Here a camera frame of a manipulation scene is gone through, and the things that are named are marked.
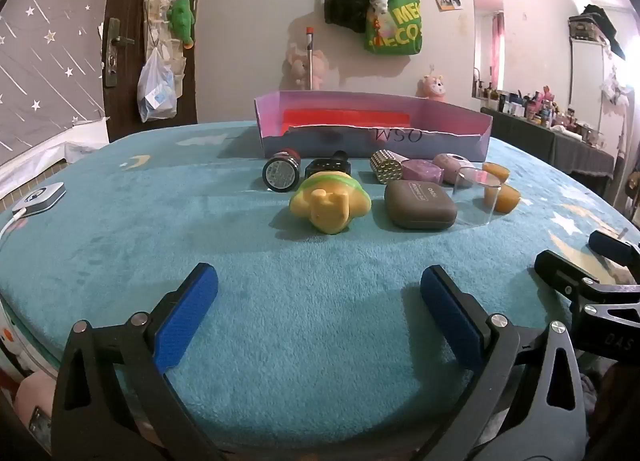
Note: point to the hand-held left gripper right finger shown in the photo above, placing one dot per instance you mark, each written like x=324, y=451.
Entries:
x=450, y=316

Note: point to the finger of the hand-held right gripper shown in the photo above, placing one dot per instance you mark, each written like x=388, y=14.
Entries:
x=610, y=243
x=555, y=268

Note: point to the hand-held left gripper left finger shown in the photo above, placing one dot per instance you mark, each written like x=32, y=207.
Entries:
x=187, y=313

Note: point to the amber ball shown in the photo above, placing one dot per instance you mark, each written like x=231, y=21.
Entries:
x=509, y=198
x=496, y=170

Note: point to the clear glass cup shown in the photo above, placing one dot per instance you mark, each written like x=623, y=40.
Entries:
x=472, y=206

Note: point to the grey eyeshadow compact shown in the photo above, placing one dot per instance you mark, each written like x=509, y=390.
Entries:
x=420, y=206

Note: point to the purple nail polish bottle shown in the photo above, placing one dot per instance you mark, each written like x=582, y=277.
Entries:
x=422, y=171

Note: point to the lilac oval case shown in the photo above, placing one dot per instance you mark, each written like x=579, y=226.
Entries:
x=450, y=162

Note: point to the gold studded cylinder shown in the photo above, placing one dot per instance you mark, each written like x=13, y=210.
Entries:
x=386, y=167

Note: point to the yellow green toy figure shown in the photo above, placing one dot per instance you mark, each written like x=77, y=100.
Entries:
x=327, y=206

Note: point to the glitter bottle with red cap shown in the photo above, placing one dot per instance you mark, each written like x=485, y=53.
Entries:
x=280, y=173

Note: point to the black nail polish bottle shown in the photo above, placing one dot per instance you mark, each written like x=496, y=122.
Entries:
x=322, y=166

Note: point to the pink cardboard box red lining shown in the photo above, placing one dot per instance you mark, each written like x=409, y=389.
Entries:
x=350, y=143

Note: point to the person's right forearm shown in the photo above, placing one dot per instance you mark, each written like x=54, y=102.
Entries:
x=617, y=391

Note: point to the dresser with dark cloth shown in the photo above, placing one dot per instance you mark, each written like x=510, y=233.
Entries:
x=540, y=141

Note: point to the row of cosmetics bottles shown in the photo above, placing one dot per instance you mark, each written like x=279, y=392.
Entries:
x=525, y=103

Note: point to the white wardrobe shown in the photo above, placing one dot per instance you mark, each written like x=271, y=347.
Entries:
x=590, y=76

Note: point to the white charger pad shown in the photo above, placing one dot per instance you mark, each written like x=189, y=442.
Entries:
x=40, y=197

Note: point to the white plastic sheet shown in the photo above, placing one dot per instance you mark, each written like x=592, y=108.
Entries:
x=50, y=153

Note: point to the patterned storage case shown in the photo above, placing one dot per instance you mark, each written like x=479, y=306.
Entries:
x=582, y=27

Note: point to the pink bear plush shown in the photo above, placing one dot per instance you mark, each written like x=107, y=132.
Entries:
x=432, y=86

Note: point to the black cloth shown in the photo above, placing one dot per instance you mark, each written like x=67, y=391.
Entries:
x=607, y=23

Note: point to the clear plastic bag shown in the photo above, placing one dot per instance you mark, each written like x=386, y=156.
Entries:
x=155, y=91

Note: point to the pink plush toy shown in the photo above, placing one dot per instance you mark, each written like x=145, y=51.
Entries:
x=297, y=66

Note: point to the green tote bag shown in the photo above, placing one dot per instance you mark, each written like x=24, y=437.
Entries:
x=400, y=28

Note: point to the green plush toy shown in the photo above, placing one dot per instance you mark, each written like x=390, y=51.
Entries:
x=181, y=18

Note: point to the wall mirror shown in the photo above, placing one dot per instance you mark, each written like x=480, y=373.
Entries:
x=487, y=41

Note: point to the grey star-print wall sheet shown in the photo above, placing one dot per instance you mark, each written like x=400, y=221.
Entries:
x=50, y=41

